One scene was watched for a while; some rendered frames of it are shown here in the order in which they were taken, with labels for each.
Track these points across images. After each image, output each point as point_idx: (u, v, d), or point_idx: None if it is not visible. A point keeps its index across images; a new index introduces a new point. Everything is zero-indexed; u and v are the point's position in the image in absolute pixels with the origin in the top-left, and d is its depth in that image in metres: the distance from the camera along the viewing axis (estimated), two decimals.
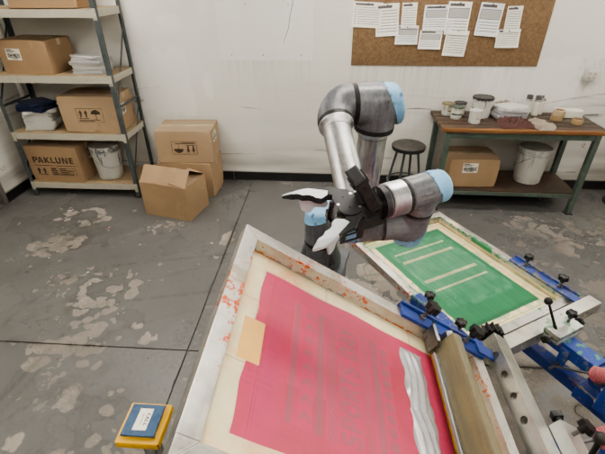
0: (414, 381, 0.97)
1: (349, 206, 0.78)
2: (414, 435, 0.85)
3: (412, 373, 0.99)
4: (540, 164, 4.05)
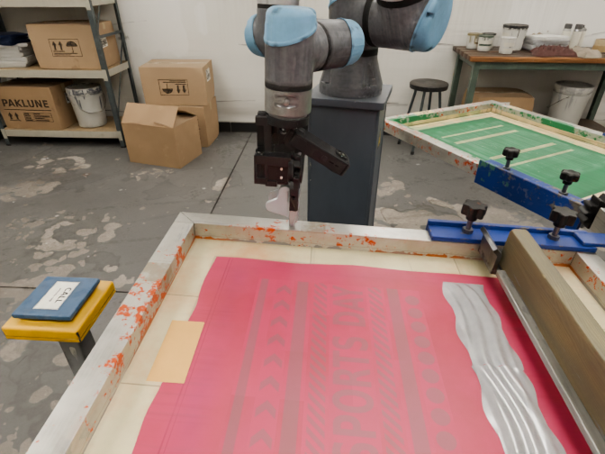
0: (474, 322, 0.61)
1: (302, 163, 0.72)
2: (484, 407, 0.50)
3: (469, 312, 0.63)
4: (580, 104, 3.55)
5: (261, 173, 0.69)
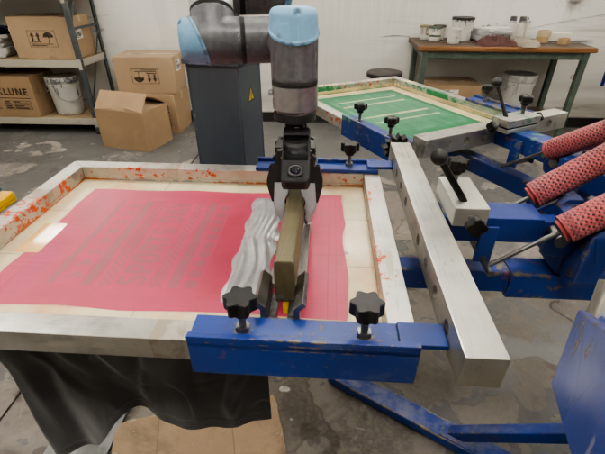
0: (259, 218, 0.86)
1: None
2: (233, 258, 0.75)
3: (261, 212, 0.88)
4: (525, 91, 3.78)
5: None
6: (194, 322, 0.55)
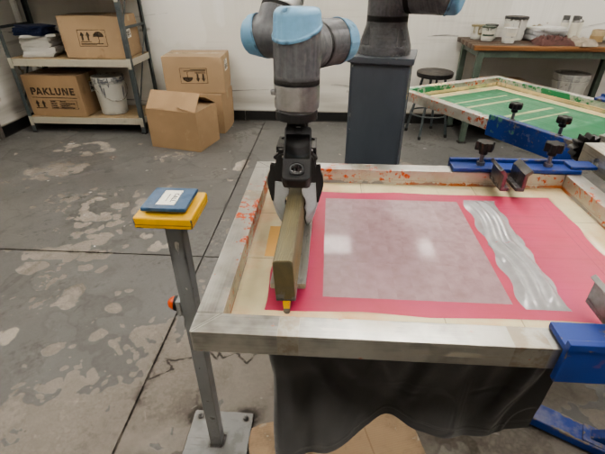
0: (487, 221, 0.84)
1: None
2: (497, 263, 0.73)
3: (483, 214, 0.86)
4: (577, 91, 3.76)
5: None
6: (556, 329, 0.53)
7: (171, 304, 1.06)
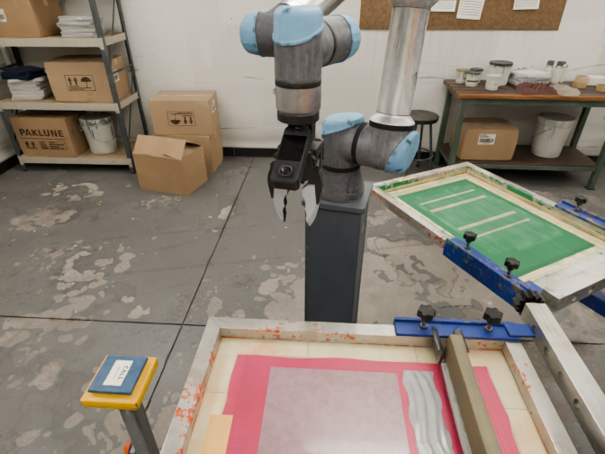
0: (420, 408, 0.87)
1: None
2: None
3: (419, 398, 0.89)
4: (561, 135, 3.79)
5: None
6: None
7: (127, 452, 1.09)
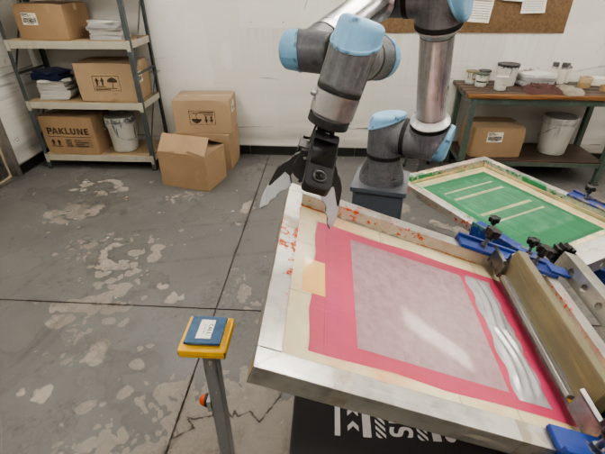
0: (486, 303, 0.95)
1: None
2: (495, 348, 0.83)
3: (483, 295, 0.97)
4: (566, 133, 3.97)
5: None
6: (554, 431, 0.63)
7: (203, 403, 1.27)
